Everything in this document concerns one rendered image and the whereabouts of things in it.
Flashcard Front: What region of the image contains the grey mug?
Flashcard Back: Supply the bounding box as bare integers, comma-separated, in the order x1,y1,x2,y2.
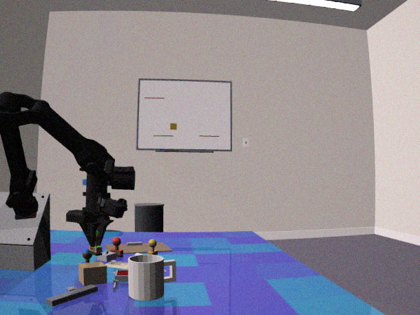
128,254,176,301

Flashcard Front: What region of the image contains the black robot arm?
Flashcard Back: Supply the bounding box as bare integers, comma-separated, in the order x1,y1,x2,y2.
0,91,136,220

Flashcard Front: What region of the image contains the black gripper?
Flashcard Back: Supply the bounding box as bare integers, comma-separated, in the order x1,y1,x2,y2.
66,188,114,247

